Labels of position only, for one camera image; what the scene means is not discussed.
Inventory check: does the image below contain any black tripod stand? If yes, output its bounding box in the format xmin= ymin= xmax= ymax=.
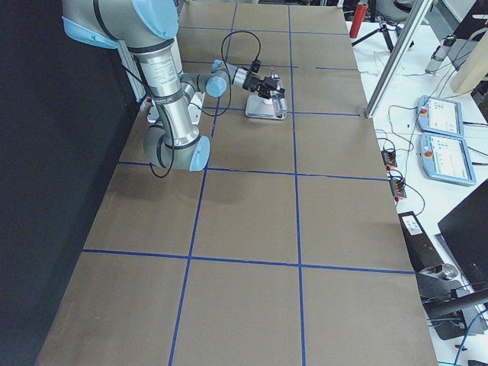
xmin=348 ymin=16 xmax=406 ymax=53

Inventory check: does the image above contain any metal camera clamp mount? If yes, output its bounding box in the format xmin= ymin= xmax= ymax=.
xmin=415 ymin=262 xmax=488 ymax=340

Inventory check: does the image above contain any black box with label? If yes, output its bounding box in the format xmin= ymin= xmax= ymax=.
xmin=398 ymin=211 xmax=444 ymax=272

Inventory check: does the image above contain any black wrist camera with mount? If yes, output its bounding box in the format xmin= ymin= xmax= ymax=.
xmin=250 ymin=59 xmax=262 ymax=73

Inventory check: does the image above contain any blue network cable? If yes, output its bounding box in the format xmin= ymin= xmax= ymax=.
xmin=421 ymin=297 xmax=488 ymax=366

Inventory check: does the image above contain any teach pendant tablet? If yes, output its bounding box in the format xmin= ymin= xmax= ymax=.
xmin=419 ymin=133 xmax=477 ymax=186
xmin=417 ymin=95 xmax=464 ymax=137

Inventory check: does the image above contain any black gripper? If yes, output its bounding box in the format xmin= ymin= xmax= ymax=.
xmin=242 ymin=72 xmax=285 ymax=100

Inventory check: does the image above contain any black computer monitor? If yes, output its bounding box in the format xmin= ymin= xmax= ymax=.
xmin=438 ymin=180 xmax=487 ymax=283

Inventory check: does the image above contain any right teach pendant tablet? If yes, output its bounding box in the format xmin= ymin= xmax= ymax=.
xmin=419 ymin=133 xmax=477 ymax=186

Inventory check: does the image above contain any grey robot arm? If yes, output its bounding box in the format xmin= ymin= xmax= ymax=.
xmin=62 ymin=1 xmax=287 ymax=172

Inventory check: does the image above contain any black braided camera cable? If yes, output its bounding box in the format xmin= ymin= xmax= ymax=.
xmin=147 ymin=30 xmax=262 ymax=178

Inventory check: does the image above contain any red cylinder tube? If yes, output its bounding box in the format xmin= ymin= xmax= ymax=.
xmin=349 ymin=2 xmax=368 ymax=39

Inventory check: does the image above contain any small clear bottle on desk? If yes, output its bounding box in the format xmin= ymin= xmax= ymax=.
xmin=425 ymin=34 xmax=457 ymax=75

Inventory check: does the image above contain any glass sauce bottle metal spout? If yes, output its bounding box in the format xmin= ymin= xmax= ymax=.
xmin=266 ymin=67 xmax=289 ymax=119

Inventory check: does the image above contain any wooden board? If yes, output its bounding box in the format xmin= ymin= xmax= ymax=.
xmin=451 ymin=31 xmax=487 ymax=93

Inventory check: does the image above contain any orange black connector block near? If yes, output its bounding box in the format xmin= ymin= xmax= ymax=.
xmin=387 ymin=170 xmax=406 ymax=202

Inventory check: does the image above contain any orange black connector block far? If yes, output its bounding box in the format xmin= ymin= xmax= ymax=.
xmin=380 ymin=149 xmax=397 ymax=170

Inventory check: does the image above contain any white digital kitchen scale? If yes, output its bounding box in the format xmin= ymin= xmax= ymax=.
xmin=245 ymin=95 xmax=283 ymax=120

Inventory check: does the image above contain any left teach pendant tablet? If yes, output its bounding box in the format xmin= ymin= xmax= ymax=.
xmin=417 ymin=95 xmax=464 ymax=137

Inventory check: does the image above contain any orange black connector block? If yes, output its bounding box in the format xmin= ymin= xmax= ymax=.
xmin=380 ymin=149 xmax=397 ymax=170
xmin=387 ymin=170 xmax=406 ymax=202

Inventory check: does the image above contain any aluminium frame post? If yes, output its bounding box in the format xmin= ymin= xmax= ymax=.
xmin=365 ymin=0 xmax=433 ymax=119

